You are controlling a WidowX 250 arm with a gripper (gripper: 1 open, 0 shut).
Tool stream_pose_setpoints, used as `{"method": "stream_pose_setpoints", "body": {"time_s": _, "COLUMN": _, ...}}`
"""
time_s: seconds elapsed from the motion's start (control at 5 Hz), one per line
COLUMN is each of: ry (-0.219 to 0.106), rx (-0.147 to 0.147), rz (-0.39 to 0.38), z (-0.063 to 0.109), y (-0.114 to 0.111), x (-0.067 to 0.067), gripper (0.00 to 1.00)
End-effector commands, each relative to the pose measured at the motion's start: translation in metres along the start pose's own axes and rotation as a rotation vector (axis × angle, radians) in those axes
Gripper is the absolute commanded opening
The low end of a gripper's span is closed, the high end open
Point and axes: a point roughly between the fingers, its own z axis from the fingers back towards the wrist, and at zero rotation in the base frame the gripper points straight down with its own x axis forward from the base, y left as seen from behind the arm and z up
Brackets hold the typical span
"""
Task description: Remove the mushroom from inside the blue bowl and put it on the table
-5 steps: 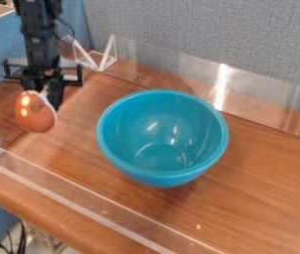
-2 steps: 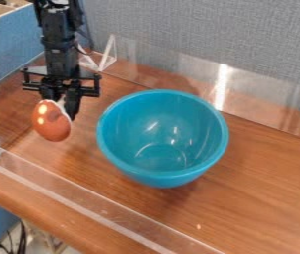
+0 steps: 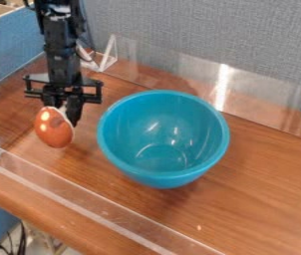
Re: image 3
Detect black cables under table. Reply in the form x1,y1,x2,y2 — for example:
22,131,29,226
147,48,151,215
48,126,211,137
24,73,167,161
0,221,29,255

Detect clear acrylic barrier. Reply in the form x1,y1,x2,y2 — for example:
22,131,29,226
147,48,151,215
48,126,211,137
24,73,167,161
104,35,301,137
0,35,97,147
0,147,224,255

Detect blue plastic bowl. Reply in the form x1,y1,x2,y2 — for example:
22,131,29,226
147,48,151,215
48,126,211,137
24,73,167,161
97,90,230,189

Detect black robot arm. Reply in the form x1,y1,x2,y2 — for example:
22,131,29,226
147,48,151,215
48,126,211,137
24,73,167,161
22,0,104,126

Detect clear acrylic front barrier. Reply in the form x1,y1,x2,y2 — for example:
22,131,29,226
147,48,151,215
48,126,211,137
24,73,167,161
0,147,224,255

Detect brown white toy mushroom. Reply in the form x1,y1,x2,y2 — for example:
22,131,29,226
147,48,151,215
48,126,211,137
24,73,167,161
33,107,74,148

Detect clear acrylic back barrier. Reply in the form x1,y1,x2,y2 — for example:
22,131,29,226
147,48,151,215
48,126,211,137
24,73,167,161
104,35,301,137

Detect blue partition panel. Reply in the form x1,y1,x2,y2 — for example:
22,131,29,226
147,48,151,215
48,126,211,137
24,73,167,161
0,5,44,80

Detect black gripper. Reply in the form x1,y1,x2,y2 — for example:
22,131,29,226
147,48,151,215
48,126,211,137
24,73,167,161
22,73,104,127

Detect clear acrylic corner bracket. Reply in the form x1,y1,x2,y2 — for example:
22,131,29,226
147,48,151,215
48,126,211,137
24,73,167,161
76,35,119,73

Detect clear acrylic left barrier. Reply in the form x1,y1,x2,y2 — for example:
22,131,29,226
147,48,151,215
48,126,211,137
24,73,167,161
0,35,97,147

